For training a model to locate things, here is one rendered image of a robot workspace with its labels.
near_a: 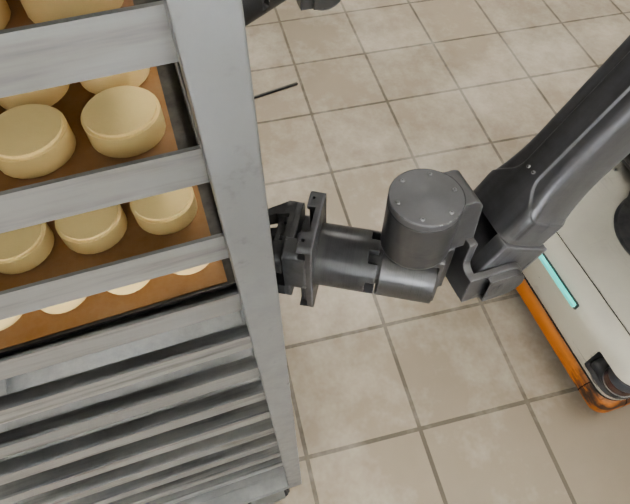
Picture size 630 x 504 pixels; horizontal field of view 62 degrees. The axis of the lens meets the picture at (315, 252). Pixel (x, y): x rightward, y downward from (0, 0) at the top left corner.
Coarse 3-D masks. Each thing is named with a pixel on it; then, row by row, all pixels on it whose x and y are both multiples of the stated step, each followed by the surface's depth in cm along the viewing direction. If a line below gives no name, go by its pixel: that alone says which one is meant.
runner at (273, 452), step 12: (252, 456) 101; (264, 456) 98; (276, 456) 100; (216, 468) 100; (228, 468) 100; (240, 468) 99; (180, 480) 99; (192, 480) 99; (204, 480) 97; (144, 492) 97; (156, 492) 97; (168, 492) 96
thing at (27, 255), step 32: (192, 192) 41; (64, 224) 39; (96, 224) 39; (128, 224) 42; (160, 224) 40; (192, 224) 42; (0, 256) 38; (32, 256) 39; (64, 256) 40; (96, 256) 40; (128, 256) 40; (0, 288) 39
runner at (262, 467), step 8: (280, 456) 109; (256, 464) 109; (264, 464) 109; (272, 464) 106; (280, 464) 107; (240, 472) 108; (248, 472) 108; (256, 472) 106; (216, 480) 107; (224, 480) 107; (232, 480) 105; (192, 488) 106; (200, 488) 106; (208, 488) 104; (216, 488) 106; (168, 496) 105; (176, 496) 105; (184, 496) 103; (192, 496) 105
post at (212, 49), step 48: (192, 0) 20; (240, 0) 21; (192, 48) 22; (240, 48) 23; (192, 96) 24; (240, 96) 25; (240, 144) 27; (240, 192) 30; (240, 240) 34; (240, 288) 39; (288, 384) 60; (288, 432) 77; (288, 480) 108
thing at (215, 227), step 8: (200, 184) 44; (208, 184) 44; (200, 192) 44; (208, 192) 44; (208, 200) 43; (208, 208) 43; (216, 208) 43; (208, 216) 42; (216, 216) 42; (208, 224) 42; (216, 224) 42; (216, 232) 41
